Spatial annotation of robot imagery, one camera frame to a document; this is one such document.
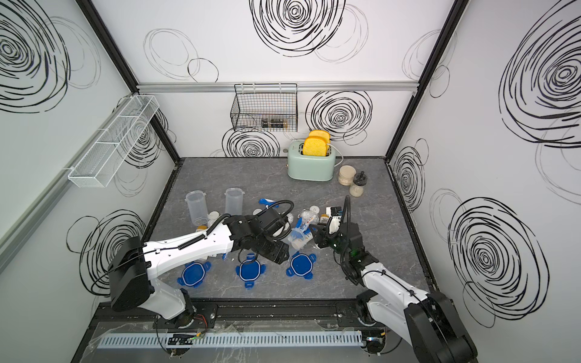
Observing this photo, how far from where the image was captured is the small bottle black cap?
99 centimetres

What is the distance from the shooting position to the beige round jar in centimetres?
108

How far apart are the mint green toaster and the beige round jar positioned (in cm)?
4
